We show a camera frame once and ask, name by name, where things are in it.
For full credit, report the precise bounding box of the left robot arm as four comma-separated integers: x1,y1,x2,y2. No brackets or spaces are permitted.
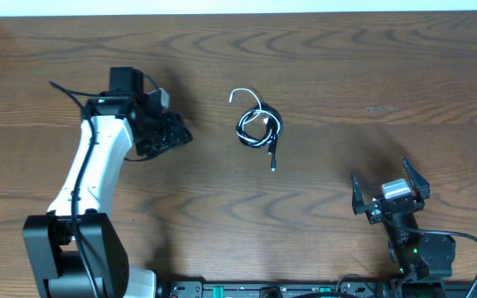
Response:
22,67,192,297

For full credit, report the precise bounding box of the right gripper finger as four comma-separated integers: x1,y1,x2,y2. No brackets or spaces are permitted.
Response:
351,174,365,214
402,156,431,199

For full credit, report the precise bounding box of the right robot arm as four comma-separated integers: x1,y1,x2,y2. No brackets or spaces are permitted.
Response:
351,158,455,297

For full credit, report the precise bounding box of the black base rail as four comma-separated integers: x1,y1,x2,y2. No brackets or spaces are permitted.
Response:
155,276,477,298

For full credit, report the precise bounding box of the white usb cable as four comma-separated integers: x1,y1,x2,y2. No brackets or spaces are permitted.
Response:
229,88,283,148

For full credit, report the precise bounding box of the black usb cable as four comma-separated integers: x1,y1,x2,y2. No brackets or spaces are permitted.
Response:
235,102,283,173

